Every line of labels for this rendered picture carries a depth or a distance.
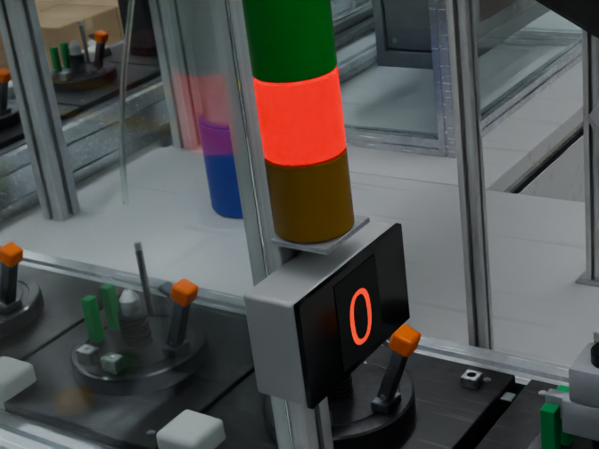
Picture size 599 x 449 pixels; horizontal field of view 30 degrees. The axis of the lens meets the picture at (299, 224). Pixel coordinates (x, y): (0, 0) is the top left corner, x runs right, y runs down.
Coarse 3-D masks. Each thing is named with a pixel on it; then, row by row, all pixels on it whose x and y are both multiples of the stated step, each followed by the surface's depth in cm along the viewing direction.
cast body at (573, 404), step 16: (592, 352) 83; (576, 368) 83; (592, 368) 83; (576, 384) 83; (592, 384) 82; (560, 400) 87; (576, 400) 84; (592, 400) 83; (560, 416) 87; (576, 416) 84; (592, 416) 84; (576, 432) 85; (592, 432) 84
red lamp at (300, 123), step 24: (336, 72) 64; (264, 96) 64; (288, 96) 63; (312, 96) 63; (336, 96) 64; (264, 120) 65; (288, 120) 64; (312, 120) 64; (336, 120) 65; (264, 144) 66; (288, 144) 64; (312, 144) 64; (336, 144) 65
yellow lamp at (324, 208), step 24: (288, 168) 65; (312, 168) 65; (336, 168) 66; (288, 192) 66; (312, 192) 65; (336, 192) 66; (288, 216) 66; (312, 216) 66; (336, 216) 67; (288, 240) 67; (312, 240) 67
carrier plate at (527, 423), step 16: (528, 384) 102; (544, 384) 102; (528, 400) 100; (544, 400) 100; (512, 416) 98; (528, 416) 98; (496, 432) 96; (512, 432) 96; (528, 432) 96; (480, 448) 94; (496, 448) 94; (512, 448) 94
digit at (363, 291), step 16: (352, 272) 68; (368, 272) 70; (336, 288) 67; (352, 288) 69; (368, 288) 70; (336, 304) 67; (352, 304) 69; (368, 304) 71; (352, 320) 69; (368, 320) 71; (352, 336) 69; (368, 336) 71; (352, 352) 70
